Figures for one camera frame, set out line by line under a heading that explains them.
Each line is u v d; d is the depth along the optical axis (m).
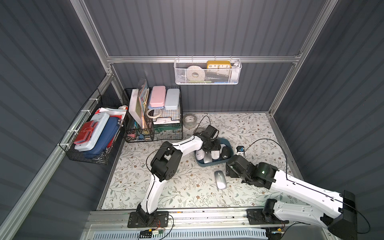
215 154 0.93
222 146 0.96
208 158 0.94
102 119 0.69
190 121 1.16
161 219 0.74
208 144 0.81
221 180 0.85
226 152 0.93
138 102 0.89
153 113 0.94
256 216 0.74
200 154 0.92
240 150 0.68
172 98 1.00
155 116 0.91
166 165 0.55
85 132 0.63
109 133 0.68
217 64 0.87
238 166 0.57
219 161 0.94
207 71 0.89
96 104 0.77
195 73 0.85
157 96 0.97
